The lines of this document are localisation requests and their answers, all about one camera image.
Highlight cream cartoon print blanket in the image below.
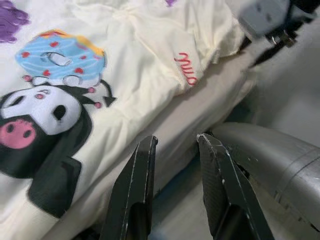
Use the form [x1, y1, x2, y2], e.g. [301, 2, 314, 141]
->
[0, 0, 248, 224]

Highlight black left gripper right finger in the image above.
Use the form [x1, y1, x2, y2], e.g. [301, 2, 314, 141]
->
[196, 133, 276, 240]

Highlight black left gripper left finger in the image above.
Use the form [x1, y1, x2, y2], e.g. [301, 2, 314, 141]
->
[99, 135, 159, 240]

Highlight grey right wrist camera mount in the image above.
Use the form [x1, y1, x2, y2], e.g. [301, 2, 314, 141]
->
[239, 0, 291, 36]

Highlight beige sheeted mattress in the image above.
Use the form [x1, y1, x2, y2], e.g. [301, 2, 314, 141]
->
[49, 48, 259, 240]

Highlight grey robot right leg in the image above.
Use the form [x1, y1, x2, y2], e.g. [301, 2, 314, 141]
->
[211, 121, 320, 227]

